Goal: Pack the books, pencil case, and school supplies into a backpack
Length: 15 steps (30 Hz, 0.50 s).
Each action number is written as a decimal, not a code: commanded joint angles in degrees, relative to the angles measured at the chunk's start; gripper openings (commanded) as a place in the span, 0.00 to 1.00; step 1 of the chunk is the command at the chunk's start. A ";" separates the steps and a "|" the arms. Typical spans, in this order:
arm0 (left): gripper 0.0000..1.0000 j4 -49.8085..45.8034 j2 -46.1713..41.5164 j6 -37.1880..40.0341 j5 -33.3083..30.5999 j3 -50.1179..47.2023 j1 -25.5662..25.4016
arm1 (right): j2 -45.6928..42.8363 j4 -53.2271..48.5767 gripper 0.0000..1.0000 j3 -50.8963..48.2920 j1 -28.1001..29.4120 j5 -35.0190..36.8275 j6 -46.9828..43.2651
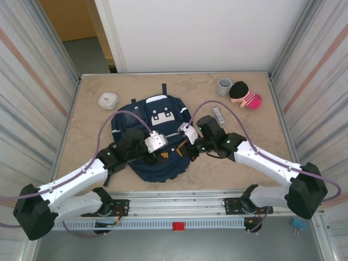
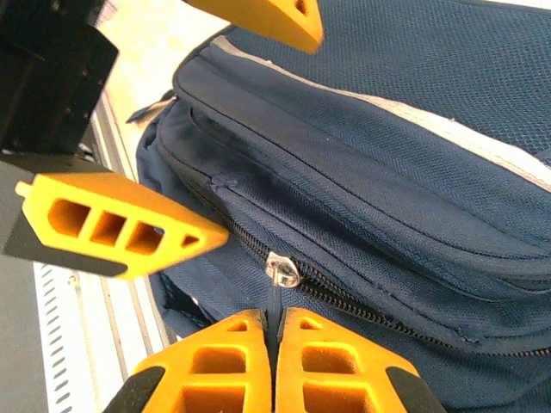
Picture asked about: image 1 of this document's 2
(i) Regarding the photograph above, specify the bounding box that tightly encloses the navy blue backpack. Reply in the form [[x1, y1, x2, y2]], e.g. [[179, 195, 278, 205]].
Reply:
[[102, 83, 191, 187]]

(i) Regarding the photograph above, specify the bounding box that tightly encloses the grey remote control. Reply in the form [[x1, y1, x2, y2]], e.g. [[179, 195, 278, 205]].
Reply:
[[212, 106, 226, 125]]

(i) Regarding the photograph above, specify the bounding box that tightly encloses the grey cup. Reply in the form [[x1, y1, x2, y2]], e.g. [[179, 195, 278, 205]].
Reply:
[[216, 77, 233, 96]]

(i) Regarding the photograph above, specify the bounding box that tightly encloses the small white lidded container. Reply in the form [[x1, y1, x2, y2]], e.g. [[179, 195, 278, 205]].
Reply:
[[98, 92, 120, 110]]

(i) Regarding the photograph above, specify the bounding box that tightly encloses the pink plush doll black hair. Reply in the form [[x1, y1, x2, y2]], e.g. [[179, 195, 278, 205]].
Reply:
[[228, 80, 263, 110]]

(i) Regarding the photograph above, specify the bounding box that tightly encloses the blue binder clip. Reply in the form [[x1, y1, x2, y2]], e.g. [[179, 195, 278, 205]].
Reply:
[[291, 217, 308, 237]]

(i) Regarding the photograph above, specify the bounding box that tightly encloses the wooden door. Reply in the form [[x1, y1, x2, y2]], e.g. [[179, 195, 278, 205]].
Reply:
[[39, 0, 97, 43]]

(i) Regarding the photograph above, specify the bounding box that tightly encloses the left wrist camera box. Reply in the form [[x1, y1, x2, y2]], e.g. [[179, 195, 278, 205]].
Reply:
[[144, 130, 167, 154]]

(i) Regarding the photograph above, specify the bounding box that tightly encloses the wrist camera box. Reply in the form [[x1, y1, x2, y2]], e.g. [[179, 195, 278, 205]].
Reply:
[[177, 122, 198, 145], [144, 130, 167, 154]]

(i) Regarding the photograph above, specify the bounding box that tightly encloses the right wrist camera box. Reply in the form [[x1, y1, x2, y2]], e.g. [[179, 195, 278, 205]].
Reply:
[[177, 122, 198, 145]]

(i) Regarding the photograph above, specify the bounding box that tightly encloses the aluminium mounting rail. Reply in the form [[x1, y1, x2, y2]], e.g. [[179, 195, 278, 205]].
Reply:
[[28, 190, 326, 220]]

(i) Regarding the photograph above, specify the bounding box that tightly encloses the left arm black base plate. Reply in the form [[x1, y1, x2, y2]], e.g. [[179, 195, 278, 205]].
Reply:
[[80, 199, 130, 218]]

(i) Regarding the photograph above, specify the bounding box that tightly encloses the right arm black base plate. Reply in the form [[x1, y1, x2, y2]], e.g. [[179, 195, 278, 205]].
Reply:
[[224, 196, 274, 215]]

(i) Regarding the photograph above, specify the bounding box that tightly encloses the slotted grey cable duct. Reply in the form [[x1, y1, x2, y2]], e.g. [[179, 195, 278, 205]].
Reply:
[[51, 219, 247, 231]]

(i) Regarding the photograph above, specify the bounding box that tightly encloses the aluminium frame post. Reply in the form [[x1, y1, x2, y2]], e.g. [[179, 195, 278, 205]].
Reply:
[[26, 0, 82, 82], [268, 0, 321, 82]]

